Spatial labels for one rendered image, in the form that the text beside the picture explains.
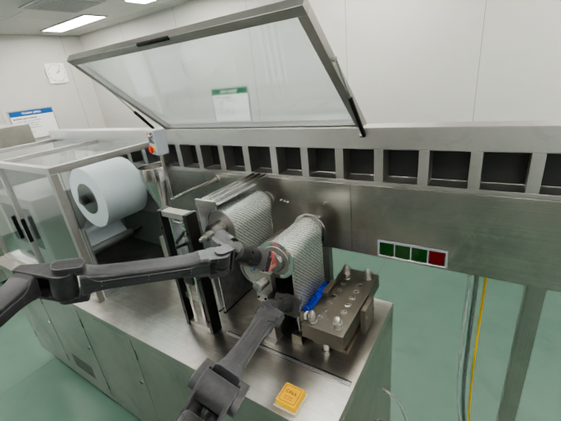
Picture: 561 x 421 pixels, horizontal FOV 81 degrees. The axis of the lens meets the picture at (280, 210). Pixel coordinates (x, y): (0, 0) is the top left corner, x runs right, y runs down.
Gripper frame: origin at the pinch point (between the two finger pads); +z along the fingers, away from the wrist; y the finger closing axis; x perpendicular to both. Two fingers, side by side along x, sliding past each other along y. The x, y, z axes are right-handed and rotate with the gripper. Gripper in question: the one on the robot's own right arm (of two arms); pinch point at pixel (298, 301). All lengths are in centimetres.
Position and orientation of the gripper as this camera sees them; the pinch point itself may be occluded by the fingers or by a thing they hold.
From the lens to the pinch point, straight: 128.2
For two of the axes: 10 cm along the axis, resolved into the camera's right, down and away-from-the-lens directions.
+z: 5.1, 1.3, 8.5
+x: 1.7, -9.8, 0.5
